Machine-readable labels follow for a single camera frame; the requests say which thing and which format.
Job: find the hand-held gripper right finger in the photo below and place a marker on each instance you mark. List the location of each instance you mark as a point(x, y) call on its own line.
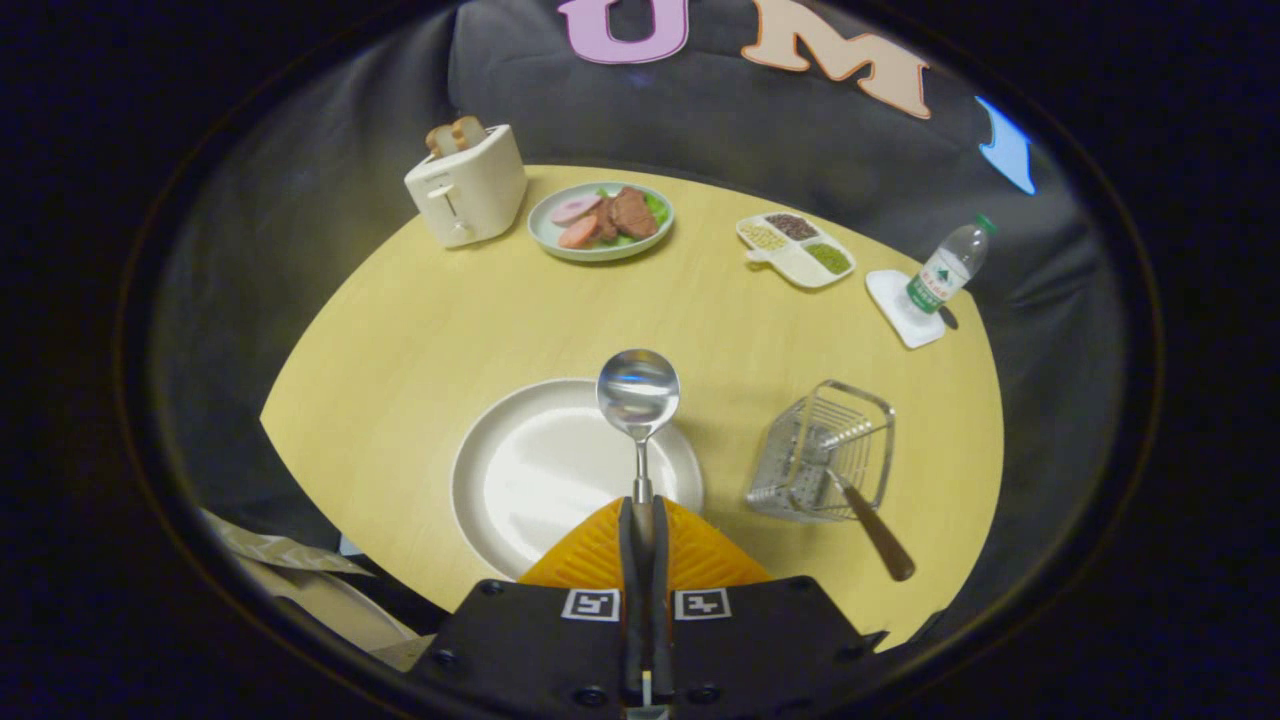
point(760, 640)

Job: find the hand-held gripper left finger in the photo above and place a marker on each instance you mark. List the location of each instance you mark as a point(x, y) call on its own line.
point(540, 640)

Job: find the beige round plate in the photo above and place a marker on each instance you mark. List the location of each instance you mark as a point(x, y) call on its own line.
point(540, 480)

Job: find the white square coaster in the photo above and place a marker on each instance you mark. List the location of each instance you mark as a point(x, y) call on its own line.
point(890, 305)

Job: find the small dark round cap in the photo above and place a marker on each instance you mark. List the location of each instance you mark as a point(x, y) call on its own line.
point(948, 318)

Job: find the white divided dish with grains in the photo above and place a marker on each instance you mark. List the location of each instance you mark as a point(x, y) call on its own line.
point(795, 255)

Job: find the pale green plate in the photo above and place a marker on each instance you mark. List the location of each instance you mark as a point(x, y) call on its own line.
point(545, 235)

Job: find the red sausage slice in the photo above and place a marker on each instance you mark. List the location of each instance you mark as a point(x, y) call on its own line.
point(578, 233)

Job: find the clear plastic water bottle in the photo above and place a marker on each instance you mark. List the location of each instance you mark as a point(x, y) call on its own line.
point(945, 268)

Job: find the pink ham slice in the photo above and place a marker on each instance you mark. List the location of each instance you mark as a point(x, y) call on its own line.
point(576, 208)

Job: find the brown meat slice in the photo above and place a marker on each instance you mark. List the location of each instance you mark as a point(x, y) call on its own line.
point(632, 212)

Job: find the green lettuce leaf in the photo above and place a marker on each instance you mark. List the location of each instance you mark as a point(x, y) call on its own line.
point(657, 208)

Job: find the white toaster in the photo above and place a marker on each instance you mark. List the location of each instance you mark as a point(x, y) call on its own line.
point(475, 195)

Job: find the black backdrop cloth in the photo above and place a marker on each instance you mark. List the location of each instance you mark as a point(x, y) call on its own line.
point(300, 200)

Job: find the toast slice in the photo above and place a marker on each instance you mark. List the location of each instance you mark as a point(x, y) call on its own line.
point(468, 131)
point(442, 140)

